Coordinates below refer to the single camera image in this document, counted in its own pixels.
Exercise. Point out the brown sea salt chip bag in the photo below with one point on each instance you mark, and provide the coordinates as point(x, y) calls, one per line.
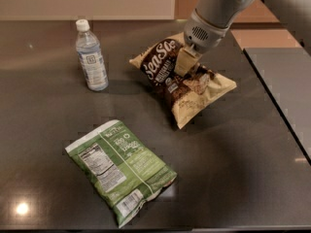
point(185, 96)

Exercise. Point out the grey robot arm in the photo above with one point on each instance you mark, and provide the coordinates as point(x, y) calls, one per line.
point(210, 20)

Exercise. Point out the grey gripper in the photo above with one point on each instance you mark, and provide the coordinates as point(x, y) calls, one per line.
point(203, 36)

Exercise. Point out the grey side table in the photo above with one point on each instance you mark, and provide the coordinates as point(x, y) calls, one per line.
point(285, 74)

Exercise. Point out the green chip bag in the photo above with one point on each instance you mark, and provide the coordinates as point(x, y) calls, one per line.
point(124, 172)

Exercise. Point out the clear blue-label plastic bottle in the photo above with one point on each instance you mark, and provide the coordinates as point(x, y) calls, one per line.
point(91, 58)

